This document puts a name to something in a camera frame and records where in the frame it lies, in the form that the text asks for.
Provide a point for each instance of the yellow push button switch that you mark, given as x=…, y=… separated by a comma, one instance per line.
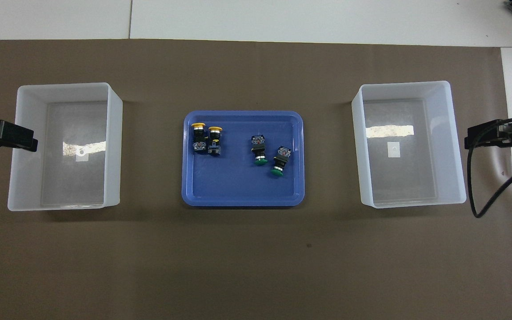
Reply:
x=198, y=138
x=214, y=142

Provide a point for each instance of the green push button switch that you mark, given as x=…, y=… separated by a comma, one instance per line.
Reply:
x=259, y=149
x=281, y=159

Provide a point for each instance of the white sticker in box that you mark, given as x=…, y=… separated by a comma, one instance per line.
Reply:
x=81, y=154
x=393, y=149

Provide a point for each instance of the translucent white plastic box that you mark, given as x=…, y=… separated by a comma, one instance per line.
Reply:
x=411, y=182
x=74, y=182

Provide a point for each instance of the blue plastic tray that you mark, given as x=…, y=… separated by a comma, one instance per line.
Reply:
x=238, y=186

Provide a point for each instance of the brown paper table mat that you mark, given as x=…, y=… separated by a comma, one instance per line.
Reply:
x=238, y=266

